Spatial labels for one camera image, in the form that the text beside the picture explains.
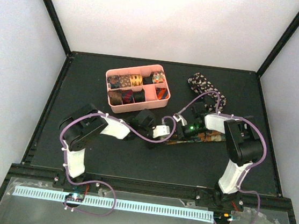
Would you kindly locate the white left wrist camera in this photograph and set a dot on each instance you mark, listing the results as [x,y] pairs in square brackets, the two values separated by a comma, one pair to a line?
[161,131]

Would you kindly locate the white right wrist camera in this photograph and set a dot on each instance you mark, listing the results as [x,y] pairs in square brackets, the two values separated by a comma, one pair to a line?
[180,119]

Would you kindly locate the pink divided organizer box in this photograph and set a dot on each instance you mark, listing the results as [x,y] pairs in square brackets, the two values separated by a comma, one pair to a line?
[151,101]

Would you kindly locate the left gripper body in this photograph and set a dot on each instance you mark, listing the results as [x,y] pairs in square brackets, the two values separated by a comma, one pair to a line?
[150,144]

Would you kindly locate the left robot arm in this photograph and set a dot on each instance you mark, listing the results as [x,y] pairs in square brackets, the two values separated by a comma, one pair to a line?
[78,129]

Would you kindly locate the white red floral rolled tie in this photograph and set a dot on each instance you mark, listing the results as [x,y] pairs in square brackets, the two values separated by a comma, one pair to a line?
[158,77]

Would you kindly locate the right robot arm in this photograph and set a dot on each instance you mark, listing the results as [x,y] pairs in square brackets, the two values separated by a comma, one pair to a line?
[246,148]

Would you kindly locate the brown paisley rolled tie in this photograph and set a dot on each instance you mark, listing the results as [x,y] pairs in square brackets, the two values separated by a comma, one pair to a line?
[125,81]

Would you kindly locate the blue floral rolled tie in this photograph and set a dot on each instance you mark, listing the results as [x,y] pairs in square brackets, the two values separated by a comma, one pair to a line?
[113,82]

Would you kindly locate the black frame post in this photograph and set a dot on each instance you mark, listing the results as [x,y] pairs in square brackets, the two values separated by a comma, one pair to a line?
[57,25]
[282,41]

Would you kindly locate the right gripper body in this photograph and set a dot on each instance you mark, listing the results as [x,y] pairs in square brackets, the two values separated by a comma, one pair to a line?
[193,131]

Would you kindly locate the left black frame post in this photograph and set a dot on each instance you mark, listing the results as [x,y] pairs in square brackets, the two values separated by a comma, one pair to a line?
[57,25]

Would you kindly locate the black aluminium mounting rail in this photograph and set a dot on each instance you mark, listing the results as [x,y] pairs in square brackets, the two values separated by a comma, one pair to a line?
[204,197]

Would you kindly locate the black floral tie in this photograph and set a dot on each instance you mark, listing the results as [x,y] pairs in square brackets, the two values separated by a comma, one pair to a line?
[215,100]

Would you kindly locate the right black frame post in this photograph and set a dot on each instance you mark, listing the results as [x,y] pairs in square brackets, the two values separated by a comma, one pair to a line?
[282,41]

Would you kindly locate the brown green patterned tie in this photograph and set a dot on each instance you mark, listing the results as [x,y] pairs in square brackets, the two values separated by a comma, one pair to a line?
[208,136]

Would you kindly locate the red striped rolled tie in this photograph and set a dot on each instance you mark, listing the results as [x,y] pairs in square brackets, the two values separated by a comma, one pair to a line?
[162,93]

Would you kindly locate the yellow black rolled tie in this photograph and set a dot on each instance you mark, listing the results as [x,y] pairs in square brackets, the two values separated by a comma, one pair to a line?
[136,80]

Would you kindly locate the clear acrylic sheet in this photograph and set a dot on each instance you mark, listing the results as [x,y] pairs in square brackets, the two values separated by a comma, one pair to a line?
[22,210]

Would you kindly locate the red navy rolled tie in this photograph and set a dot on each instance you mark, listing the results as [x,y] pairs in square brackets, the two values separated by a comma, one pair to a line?
[127,97]

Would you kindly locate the light blue slotted strip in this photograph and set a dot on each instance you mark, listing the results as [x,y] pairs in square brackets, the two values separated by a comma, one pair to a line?
[117,204]

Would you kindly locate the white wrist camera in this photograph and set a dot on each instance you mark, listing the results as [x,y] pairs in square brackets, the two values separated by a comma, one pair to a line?
[180,119]
[161,131]

